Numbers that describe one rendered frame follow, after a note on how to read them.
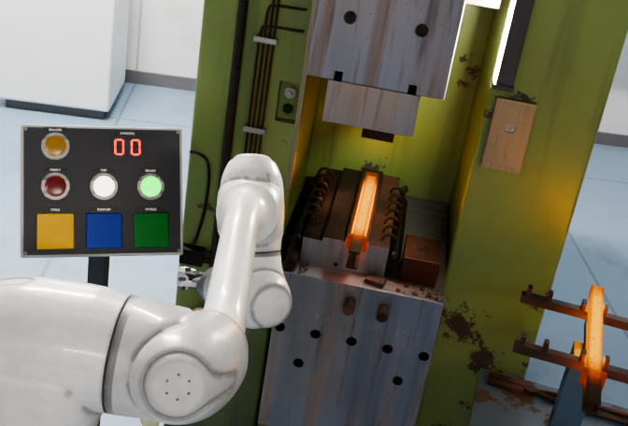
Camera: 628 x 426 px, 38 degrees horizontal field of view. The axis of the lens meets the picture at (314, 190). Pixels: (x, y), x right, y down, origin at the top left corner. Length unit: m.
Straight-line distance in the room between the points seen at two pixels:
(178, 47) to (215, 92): 3.58
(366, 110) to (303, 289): 0.44
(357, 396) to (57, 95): 3.34
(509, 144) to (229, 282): 1.02
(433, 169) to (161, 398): 1.70
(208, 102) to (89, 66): 2.98
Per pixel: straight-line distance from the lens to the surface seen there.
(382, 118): 1.99
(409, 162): 2.54
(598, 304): 2.12
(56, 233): 2.00
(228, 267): 1.30
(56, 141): 2.02
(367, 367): 2.22
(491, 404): 2.18
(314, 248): 2.14
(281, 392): 2.30
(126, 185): 2.03
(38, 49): 5.18
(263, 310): 1.50
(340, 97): 1.99
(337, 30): 1.95
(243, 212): 1.40
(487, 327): 2.38
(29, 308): 1.02
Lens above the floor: 1.98
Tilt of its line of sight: 25 degrees down
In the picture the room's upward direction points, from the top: 9 degrees clockwise
